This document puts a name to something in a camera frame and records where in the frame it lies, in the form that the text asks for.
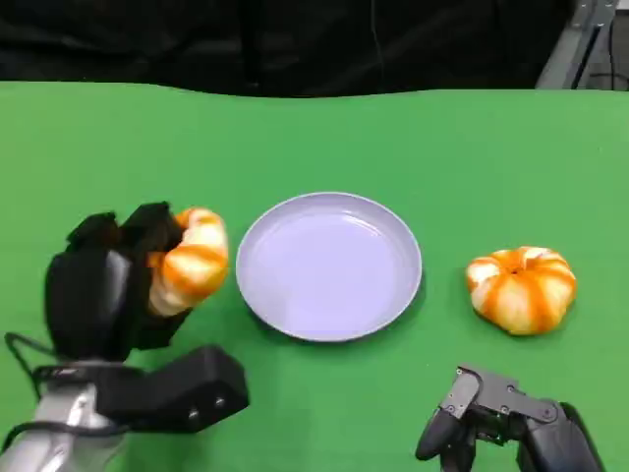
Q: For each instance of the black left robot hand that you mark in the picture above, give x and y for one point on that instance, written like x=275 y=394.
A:
x=93 y=295

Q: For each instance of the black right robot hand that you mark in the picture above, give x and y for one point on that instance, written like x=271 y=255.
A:
x=545 y=428

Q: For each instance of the orange and white bread roll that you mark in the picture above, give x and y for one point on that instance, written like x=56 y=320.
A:
x=196 y=268
x=521 y=292

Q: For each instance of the lilac plate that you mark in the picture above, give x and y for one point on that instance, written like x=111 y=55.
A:
x=329 y=268

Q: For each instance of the green table cloth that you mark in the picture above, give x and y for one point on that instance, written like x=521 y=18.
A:
x=344 y=147

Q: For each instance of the black backdrop curtain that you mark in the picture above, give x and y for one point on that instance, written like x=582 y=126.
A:
x=245 y=44

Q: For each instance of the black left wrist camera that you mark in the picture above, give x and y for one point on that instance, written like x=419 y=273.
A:
x=182 y=393

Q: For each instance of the grey metal frame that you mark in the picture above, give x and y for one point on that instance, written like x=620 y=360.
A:
x=565 y=54

